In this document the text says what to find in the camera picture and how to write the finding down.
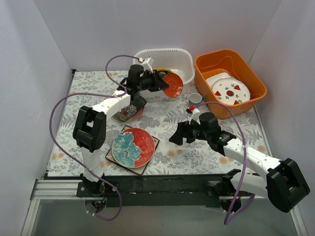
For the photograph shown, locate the red and teal round plate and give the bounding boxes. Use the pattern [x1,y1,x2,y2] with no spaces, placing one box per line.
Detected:
[111,127,156,168]

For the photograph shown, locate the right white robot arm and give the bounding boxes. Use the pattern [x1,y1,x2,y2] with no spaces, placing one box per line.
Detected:
[169,112,310,212]

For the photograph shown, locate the yellow dotted scalloped plate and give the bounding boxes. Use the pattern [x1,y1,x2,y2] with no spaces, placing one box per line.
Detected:
[156,68,173,74]

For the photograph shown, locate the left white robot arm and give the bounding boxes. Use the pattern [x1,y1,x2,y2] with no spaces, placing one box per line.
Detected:
[73,64,169,197]

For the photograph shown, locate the watermelon pattern round plate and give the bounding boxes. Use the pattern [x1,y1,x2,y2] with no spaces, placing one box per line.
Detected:
[212,78,251,105]

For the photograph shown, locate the white plastic bin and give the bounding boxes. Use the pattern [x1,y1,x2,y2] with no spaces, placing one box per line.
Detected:
[133,48,195,85]

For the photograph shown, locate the small grey white cup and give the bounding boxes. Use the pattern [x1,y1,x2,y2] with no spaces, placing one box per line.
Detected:
[188,93,204,111]

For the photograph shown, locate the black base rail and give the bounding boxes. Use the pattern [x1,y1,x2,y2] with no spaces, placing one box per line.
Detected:
[31,173,296,207]

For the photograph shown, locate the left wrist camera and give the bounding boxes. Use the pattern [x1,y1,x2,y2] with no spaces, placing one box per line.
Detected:
[138,57,154,73]

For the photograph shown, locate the black floral square plate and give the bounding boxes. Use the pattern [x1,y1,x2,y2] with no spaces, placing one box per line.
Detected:
[112,95,147,121]

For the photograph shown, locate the white plate in orange bin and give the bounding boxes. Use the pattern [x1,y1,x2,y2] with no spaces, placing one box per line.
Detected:
[206,72,232,89]

